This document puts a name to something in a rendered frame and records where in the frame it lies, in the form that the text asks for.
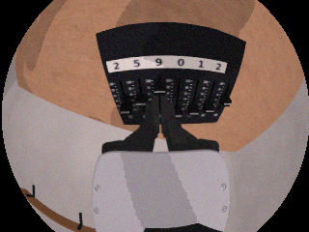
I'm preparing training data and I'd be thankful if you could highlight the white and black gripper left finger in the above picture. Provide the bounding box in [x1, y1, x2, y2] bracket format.
[101, 92, 159, 154]

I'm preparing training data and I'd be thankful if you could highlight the black lighting desk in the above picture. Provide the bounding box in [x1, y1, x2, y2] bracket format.
[96, 21, 246, 125]

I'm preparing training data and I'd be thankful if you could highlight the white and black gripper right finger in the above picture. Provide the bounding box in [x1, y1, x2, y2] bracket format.
[160, 92, 219, 152]

